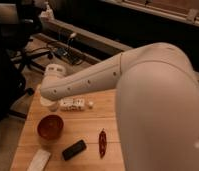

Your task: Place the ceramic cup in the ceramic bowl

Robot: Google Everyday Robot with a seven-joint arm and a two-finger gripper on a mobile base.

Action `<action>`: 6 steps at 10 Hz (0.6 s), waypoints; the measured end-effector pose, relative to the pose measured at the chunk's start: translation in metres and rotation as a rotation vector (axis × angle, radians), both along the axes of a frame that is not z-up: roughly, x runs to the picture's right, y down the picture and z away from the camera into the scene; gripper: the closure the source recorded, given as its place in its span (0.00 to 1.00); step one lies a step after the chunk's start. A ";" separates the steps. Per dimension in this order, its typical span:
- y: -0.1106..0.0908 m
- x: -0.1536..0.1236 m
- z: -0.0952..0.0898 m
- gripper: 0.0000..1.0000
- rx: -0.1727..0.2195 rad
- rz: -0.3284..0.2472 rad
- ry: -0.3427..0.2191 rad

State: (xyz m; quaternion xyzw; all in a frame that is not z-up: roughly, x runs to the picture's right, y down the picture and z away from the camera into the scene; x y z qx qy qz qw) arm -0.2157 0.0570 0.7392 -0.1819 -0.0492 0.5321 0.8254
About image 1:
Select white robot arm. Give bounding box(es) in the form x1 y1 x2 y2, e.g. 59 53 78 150
40 43 199 171

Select circuit board with cables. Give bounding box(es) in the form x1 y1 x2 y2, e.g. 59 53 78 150
46 32 85 66

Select red chili pepper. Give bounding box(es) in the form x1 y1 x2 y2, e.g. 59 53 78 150
99 130 107 158

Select white rectangular block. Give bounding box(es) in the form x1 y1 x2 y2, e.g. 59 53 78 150
27 149 51 171

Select brown ceramic bowl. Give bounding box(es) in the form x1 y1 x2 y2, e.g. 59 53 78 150
37 115 64 140

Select white ceramic cup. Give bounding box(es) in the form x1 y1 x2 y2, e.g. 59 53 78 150
40 97 59 112

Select black office chair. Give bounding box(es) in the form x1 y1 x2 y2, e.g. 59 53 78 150
0 0 55 98

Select white domino tile block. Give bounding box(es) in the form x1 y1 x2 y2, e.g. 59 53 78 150
60 98 85 111

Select black rectangular block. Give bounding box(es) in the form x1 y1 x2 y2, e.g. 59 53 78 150
62 140 86 161

